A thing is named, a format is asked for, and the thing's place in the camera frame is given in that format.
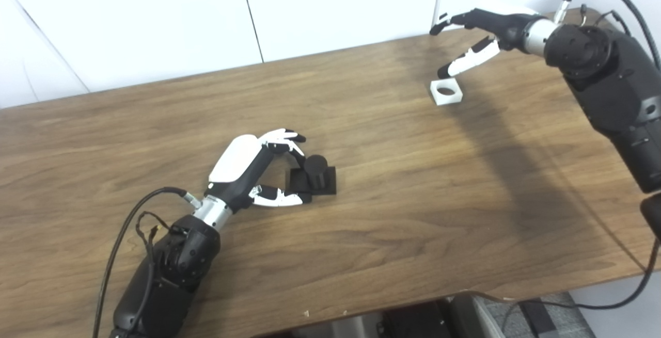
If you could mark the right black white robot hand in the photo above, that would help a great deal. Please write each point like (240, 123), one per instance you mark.
(506, 26)

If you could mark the white square piece with hole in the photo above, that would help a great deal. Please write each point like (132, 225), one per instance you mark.
(446, 99)

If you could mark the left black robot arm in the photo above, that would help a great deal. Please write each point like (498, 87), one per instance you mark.
(165, 286)

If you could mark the black peg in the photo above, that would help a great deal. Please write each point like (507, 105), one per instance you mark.
(315, 170)

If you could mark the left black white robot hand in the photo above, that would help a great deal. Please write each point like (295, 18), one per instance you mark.
(237, 160)

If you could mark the black robot torso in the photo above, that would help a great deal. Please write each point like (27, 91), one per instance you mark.
(413, 322)

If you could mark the grey textured floor mat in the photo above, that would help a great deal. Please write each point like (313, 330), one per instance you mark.
(560, 322)

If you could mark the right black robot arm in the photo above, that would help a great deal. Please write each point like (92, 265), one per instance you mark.
(614, 85)

